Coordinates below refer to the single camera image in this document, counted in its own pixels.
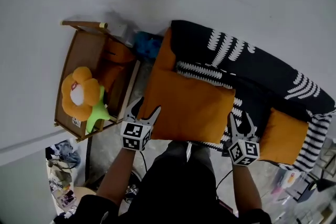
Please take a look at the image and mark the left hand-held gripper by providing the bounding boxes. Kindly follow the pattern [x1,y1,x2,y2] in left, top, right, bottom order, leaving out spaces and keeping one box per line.
[120,96,162,152]

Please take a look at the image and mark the black white striped cushion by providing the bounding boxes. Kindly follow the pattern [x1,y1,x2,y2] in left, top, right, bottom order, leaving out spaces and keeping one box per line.
[278,110,334,173]

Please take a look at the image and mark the clear plastic box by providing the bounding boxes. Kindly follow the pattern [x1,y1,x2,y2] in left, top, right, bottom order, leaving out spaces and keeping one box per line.
[270,167,310,201]

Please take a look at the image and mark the black white patterned sofa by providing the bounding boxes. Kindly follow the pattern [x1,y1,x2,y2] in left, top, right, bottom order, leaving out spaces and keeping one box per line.
[170,19,336,174]

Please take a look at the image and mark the wooden crib shelf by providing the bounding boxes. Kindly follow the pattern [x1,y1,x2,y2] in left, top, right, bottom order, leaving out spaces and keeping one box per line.
[53,20,142,143]

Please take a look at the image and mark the round wooden stool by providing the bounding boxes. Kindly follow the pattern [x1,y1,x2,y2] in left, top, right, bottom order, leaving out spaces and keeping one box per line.
[71,185,98,201]

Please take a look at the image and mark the person's left forearm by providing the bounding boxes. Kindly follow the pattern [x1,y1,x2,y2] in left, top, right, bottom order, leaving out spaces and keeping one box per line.
[96,148,144,207]

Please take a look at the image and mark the large orange cushion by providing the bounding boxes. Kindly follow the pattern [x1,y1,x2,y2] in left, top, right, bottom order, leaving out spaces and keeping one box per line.
[138,65,236,145]

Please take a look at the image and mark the person's right forearm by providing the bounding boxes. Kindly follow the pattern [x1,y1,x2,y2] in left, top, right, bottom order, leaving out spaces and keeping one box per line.
[232,163,264,218]

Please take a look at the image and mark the black metal pole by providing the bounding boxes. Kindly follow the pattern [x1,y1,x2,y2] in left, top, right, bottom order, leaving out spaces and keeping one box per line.
[84,136,93,184]

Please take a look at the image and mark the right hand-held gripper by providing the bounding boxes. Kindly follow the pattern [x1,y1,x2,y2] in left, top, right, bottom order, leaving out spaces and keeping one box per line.
[227,111,261,167]

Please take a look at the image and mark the black cable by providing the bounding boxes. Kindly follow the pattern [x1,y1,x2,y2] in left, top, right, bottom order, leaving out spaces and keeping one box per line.
[214,169,234,200]
[138,151,148,179]

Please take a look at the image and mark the person's black clothed body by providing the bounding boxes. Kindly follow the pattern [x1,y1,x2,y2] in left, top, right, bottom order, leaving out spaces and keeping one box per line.
[54,140,272,224]

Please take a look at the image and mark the orange flower plush toy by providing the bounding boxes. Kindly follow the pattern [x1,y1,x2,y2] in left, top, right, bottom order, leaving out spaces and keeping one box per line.
[60,66,111,134]

